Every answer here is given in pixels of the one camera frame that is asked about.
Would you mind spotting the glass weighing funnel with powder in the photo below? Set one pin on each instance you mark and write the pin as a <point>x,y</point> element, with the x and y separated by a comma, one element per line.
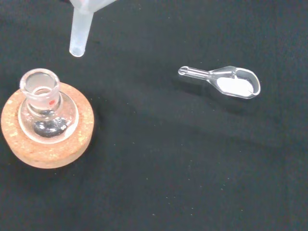
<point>234,87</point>

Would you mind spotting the small glass round-bottom flask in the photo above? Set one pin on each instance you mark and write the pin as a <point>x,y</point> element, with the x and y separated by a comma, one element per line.
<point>48,125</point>

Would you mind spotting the black bench cloth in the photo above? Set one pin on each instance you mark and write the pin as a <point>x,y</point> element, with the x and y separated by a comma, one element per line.
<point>168,156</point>

